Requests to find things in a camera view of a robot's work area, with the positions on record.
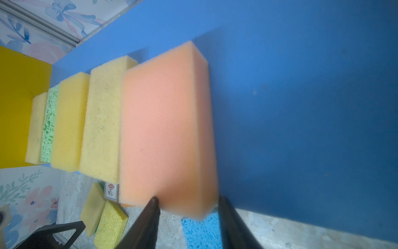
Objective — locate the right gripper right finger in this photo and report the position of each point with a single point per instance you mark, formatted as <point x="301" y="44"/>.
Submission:
<point x="234" y="232"/>

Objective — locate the yellow shelf pink blue boards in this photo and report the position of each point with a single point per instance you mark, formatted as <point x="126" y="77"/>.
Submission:
<point x="304" y="98"/>

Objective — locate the light orange sponge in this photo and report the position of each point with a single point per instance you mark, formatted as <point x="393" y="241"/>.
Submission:
<point x="167" y="147"/>

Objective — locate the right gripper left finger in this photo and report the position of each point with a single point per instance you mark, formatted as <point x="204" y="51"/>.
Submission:
<point x="144" y="232"/>

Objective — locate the blue sponge front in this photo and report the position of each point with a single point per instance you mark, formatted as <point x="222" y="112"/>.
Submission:
<point x="202" y="235"/>

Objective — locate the yellow sponge far left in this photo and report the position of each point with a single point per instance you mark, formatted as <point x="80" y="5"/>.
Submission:
<point x="93" y="208"/>

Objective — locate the green sponge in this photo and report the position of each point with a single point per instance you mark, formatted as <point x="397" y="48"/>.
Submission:
<point x="49" y="124"/>

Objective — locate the bright yellow sponge left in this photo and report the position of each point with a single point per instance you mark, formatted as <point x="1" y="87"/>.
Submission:
<point x="111" y="226"/>

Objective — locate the deep yellow sponge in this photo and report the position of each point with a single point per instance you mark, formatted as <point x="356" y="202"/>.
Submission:
<point x="70" y="122"/>

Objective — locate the tan yellow sponge front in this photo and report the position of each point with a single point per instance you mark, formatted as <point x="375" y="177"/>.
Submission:
<point x="101" y="139"/>

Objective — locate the dull yellow sponge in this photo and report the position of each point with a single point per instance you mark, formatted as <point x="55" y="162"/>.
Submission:
<point x="35" y="129"/>

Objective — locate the playing card box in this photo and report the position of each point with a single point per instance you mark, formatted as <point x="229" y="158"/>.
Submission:
<point x="111" y="192"/>

